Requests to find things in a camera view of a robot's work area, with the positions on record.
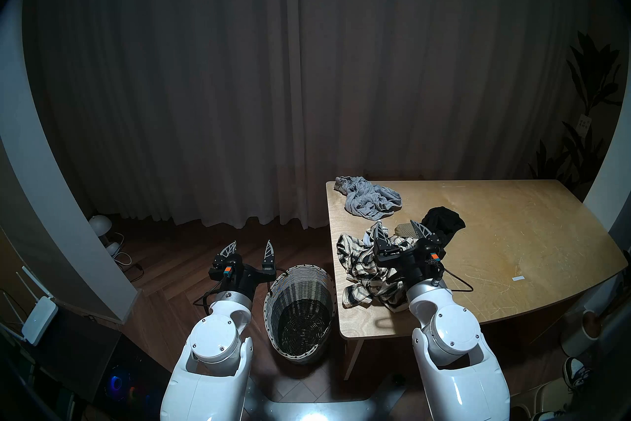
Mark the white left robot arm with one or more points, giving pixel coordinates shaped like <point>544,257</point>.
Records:
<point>217,341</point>

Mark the black white striped garment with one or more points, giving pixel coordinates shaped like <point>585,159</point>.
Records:
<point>357,262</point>

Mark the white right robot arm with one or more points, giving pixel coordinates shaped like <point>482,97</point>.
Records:
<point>453,331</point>

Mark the cream plastic chair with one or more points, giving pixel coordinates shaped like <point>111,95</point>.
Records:
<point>547,398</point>

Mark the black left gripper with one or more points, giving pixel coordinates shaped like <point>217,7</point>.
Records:
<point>239,277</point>

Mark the long grey curtain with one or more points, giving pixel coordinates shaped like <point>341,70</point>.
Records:
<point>246,79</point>

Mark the white mushroom lamp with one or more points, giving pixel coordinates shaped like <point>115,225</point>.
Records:
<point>100,223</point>

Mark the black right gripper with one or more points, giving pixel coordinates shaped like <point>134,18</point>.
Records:
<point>411,262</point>

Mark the black computer case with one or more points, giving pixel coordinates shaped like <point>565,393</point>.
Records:
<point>133,385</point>

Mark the white wifi router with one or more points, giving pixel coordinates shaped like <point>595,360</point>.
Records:
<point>39,319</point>

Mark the woven wicker laundry hamper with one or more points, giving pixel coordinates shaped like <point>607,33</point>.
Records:
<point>300,316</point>

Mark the white tag on plant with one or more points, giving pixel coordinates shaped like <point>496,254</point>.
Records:
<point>584,122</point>

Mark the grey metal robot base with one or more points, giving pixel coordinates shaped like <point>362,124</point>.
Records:
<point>320,411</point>

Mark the tan ribbed knit sock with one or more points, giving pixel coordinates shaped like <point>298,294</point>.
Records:
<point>402,229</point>

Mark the tall dark leafy plant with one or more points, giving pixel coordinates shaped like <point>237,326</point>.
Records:
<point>589,74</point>

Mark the white cylindrical bin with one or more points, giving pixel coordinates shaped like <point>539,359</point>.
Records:
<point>579,333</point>

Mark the crumpled grey garment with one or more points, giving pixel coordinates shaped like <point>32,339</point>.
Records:
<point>367,200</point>

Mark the black white sneaker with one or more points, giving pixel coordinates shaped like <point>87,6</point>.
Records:
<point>576,373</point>
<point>549,416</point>

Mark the light wooden table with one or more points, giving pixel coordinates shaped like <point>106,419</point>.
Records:
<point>517,237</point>

